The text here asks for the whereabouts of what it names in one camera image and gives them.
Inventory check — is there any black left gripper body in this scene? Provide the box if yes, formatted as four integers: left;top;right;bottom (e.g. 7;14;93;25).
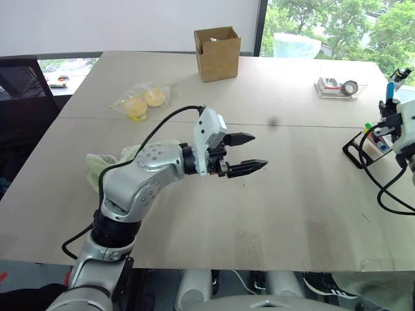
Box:
206;137;233;179

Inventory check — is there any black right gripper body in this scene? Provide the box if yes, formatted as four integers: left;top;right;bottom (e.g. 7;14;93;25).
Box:
378;102;403;133

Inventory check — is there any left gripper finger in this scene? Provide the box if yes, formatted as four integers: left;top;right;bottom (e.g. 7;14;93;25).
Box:
226;159;269;179
225;132;257;148

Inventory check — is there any black cylindrical device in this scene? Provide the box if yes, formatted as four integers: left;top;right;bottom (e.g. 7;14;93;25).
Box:
388;67;413;86

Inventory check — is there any grey tape roll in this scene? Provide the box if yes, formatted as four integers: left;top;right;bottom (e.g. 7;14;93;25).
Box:
340;80;359;97

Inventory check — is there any red and white small box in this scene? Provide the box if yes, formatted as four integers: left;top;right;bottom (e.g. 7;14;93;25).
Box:
318;77;342;95

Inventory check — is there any clear plastic tray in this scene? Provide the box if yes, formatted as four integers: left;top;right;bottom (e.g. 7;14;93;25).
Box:
313;76;369;100

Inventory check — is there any brown cardboard box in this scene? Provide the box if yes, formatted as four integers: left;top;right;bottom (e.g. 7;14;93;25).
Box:
193;26;243;84

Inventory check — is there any yellow bun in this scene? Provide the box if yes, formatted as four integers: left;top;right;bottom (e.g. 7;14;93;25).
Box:
124;98;147;118
143;88;166;108

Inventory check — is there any clear plastic bun bag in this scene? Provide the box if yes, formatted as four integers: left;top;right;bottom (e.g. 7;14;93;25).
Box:
109;82;176;124

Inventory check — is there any translucent plastic bag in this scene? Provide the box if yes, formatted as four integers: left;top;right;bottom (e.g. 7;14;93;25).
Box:
273;32;323;60

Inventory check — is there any pale green cloth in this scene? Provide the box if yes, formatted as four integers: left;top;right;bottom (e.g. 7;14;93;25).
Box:
85;139;181;194

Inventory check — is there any white robot leg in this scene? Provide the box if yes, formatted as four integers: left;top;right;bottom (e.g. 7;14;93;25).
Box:
265;270;306;299
175;269;213;311

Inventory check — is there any grey robot torso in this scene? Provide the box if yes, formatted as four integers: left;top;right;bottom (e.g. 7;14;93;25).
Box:
191;294;356;311

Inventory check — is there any black and white sneaker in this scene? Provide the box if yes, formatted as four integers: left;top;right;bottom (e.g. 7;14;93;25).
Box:
302;271;359;301

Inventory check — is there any black mesh office chair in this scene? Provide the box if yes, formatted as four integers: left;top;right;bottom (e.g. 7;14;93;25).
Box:
0;55;63;195

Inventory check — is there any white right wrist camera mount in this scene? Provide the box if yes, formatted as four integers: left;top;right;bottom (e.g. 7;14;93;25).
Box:
392;99;415;154

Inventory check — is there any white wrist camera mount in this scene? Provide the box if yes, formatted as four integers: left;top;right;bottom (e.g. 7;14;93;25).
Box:
191;108;230;178
392;99;415;154

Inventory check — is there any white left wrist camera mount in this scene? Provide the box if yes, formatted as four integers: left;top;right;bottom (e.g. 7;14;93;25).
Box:
191;108;230;178

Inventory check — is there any black wire pen holder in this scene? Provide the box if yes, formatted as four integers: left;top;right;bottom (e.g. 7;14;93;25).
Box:
342;126;396;169

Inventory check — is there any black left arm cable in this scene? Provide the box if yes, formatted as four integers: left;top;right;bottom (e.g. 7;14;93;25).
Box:
61;104;208;260

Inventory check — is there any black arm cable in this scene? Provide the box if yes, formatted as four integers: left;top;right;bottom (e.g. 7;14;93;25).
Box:
359;119;415;215
61;104;208;260

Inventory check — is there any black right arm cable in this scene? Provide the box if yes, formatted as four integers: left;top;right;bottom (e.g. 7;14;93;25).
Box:
359;119;415;215

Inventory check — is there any dark window frame post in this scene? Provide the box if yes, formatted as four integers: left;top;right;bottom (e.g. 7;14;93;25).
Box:
254;0;269;56

